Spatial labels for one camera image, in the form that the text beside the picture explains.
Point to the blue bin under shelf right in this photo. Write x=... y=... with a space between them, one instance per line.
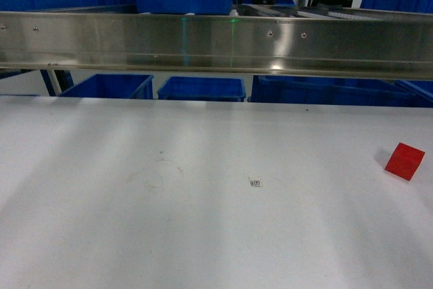
x=332 y=91

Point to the small QR code sticker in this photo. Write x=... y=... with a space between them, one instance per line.
x=255 y=182

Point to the blue bin under shelf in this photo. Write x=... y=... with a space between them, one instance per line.
x=113 y=86
x=332 y=91
x=203 y=89

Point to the blue bin under shelf left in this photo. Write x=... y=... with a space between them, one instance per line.
x=113 y=86

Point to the blue bin under shelf middle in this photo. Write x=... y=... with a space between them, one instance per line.
x=203 y=89

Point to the stainless steel shelf rail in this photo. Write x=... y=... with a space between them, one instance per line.
x=357 y=44

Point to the red magnetic block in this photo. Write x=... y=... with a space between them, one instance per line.
x=405 y=161

